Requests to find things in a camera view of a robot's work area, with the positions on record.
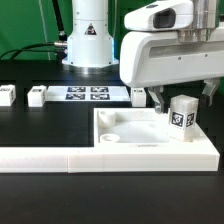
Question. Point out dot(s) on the white L-shaped obstacle wall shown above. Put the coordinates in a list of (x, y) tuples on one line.
[(198, 155)]

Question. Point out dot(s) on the white square tabletop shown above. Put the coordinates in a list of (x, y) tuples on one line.
[(133, 126)]

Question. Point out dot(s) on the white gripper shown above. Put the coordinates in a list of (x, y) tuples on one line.
[(156, 59)]

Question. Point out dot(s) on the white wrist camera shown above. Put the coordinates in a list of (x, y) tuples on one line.
[(161, 15)]

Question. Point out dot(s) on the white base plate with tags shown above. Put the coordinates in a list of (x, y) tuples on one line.
[(88, 93)]

